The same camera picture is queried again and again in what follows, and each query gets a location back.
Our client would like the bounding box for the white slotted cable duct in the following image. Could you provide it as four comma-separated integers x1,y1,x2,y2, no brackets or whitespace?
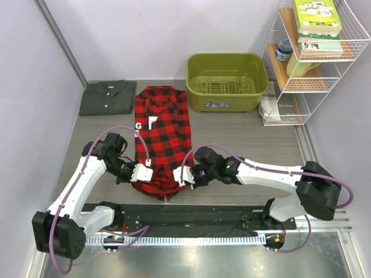
85,233,266,247

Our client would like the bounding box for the green white book top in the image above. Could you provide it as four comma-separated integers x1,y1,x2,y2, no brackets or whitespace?
292,0,342,36

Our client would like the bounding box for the olive green plastic basin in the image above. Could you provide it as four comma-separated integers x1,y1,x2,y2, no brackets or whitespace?
186,53,270,112

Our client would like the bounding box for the aluminium rail frame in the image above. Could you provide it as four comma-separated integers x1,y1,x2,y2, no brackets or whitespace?
35,208,354,236

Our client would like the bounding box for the blue white jar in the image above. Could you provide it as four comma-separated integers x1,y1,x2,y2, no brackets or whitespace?
275,39,293,61

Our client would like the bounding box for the white wire shelf rack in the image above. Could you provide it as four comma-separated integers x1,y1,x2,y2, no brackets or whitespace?
261,1,370,126

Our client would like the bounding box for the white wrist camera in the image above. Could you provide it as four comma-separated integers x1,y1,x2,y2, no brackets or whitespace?
173,166,195,187
130,159,154,182

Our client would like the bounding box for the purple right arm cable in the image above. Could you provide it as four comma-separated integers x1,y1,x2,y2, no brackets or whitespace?
179,144,354,253

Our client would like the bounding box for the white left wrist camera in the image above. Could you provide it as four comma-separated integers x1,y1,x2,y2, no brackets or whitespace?
130,159,154,182

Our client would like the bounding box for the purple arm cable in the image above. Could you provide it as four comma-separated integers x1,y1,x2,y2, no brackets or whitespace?
179,144,354,253
49,125,152,275

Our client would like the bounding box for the folded dark grey shirt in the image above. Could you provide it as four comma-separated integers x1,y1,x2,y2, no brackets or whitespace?
79,80,137,116

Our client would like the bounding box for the yellow green pitcher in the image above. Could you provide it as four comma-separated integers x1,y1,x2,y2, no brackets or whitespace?
286,54,320,78

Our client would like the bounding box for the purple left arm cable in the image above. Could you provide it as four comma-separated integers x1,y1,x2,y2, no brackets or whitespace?
49,125,152,275

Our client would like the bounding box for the red black plaid shirt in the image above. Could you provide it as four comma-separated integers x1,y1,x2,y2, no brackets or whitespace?
132,86,192,202

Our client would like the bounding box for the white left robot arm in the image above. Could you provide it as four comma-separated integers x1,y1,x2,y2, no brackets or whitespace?
32,133,136,260

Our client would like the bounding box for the stacked books lower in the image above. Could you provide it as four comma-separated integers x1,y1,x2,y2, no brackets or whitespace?
297,33,343,55

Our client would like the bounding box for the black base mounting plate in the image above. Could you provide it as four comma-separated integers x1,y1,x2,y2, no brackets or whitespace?
81,203,297,239

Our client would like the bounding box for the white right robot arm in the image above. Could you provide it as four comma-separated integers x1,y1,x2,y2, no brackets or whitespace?
180,145,342,229

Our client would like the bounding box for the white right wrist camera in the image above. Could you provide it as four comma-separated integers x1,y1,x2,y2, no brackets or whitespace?
173,166,195,187

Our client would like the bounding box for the white booklet on table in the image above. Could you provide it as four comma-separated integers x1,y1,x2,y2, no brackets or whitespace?
259,96,281,123

